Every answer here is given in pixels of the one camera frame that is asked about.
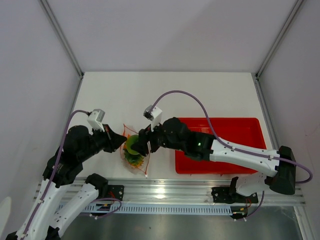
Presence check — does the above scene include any green toy lime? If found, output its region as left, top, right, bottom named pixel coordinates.
left=125, top=134, right=140, bottom=156

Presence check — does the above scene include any aluminium corner post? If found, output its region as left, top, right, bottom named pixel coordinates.
left=255, top=0, right=307, bottom=81
left=38, top=0, right=84, bottom=78

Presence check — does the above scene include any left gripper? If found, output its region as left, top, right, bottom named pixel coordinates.
left=79, top=123, right=128, bottom=161

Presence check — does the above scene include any purple cable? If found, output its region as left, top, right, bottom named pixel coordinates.
left=14, top=109, right=92, bottom=238
left=149, top=90, right=314, bottom=184

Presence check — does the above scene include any clear zip top bag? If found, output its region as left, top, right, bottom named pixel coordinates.
left=119, top=124, right=150, bottom=179

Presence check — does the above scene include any right aluminium corner post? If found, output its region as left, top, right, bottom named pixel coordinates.
left=255, top=0, right=307, bottom=81

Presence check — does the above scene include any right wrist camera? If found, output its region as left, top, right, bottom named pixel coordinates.
left=143, top=105, right=163, bottom=132

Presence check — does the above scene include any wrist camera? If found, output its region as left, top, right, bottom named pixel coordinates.
left=143, top=105, right=163, bottom=132
left=87, top=109, right=105, bottom=132

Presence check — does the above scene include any white slotted cable duct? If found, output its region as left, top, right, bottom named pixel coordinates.
left=81, top=203, right=233, bottom=216

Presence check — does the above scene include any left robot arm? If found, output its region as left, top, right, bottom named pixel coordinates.
left=6, top=124, right=127, bottom=240

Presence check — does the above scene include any red plastic tray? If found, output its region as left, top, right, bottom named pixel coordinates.
left=174, top=117, right=268, bottom=175

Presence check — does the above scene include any aluminium mounting rail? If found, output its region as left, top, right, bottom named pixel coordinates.
left=33, top=178, right=306, bottom=207

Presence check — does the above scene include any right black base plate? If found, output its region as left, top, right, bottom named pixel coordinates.
left=211, top=186, right=259, bottom=204

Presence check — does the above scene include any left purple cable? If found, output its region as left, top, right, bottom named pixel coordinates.
left=14, top=109, right=92, bottom=238

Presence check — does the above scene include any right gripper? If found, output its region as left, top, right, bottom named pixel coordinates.
left=131, top=118, right=185, bottom=157

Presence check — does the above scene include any left aluminium corner post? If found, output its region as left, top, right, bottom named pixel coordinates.
left=38, top=0, right=84, bottom=78

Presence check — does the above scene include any toy pineapple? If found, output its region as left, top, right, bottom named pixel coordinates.
left=124, top=151, right=144, bottom=168

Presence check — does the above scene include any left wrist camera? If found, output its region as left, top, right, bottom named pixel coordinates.
left=87, top=109, right=105, bottom=132

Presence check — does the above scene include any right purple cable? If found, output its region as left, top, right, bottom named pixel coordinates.
left=149, top=90, right=314, bottom=184

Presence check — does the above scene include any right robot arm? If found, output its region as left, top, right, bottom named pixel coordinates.
left=130, top=117, right=296, bottom=202

